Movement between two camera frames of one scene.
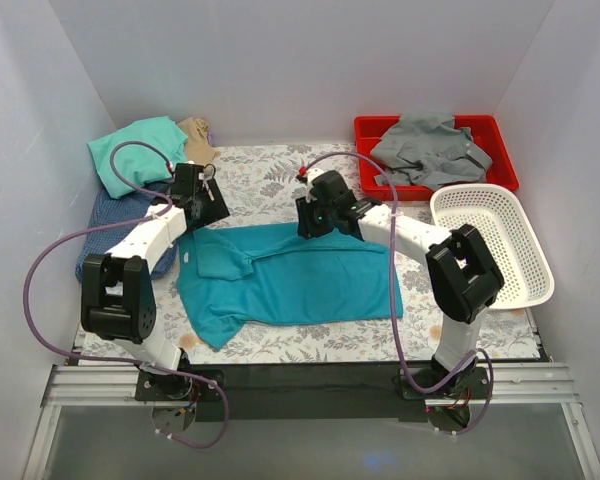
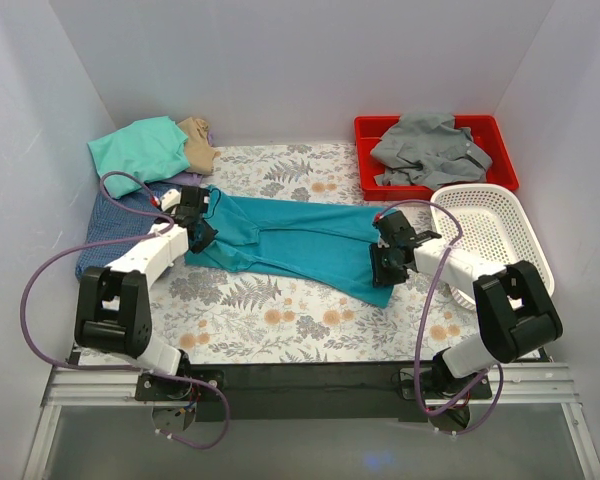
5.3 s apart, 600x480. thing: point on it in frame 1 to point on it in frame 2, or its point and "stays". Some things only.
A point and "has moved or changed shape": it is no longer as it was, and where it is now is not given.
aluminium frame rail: (508, 386) stays
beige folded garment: (199, 148) stays
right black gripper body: (306, 223) to (380, 264)
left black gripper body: (208, 212) to (203, 235)
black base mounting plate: (312, 393) stays
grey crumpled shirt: (430, 149) stays
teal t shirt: (235, 277) has moved or changed shape
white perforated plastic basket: (496, 209) stays
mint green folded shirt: (164, 134) stays
